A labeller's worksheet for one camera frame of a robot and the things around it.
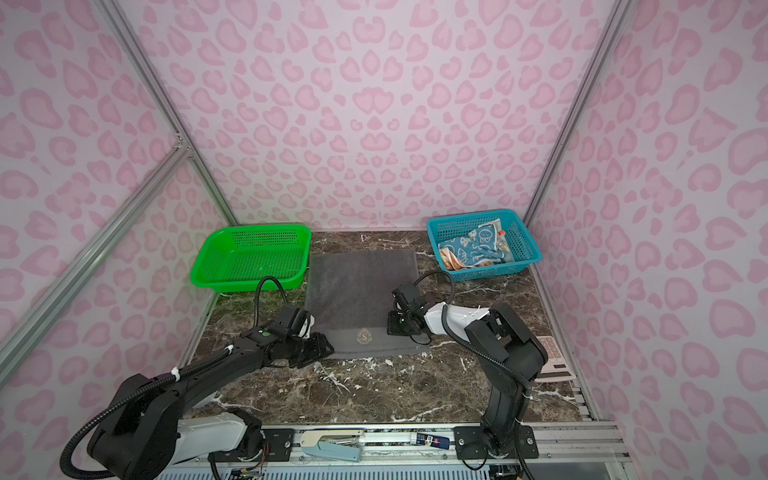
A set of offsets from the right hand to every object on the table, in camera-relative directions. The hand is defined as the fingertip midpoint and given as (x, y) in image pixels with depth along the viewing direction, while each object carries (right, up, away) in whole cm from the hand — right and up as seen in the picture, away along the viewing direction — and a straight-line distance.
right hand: (392, 325), depth 92 cm
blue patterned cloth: (+31, +25, +17) cm, 44 cm away
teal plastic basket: (+21, +32, +21) cm, 44 cm away
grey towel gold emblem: (-14, +8, +7) cm, 18 cm away
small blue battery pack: (+10, -23, -20) cm, 32 cm away
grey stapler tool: (-12, -24, -20) cm, 34 cm away
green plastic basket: (-59, +20, +19) cm, 66 cm away
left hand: (-17, -5, -7) cm, 20 cm away
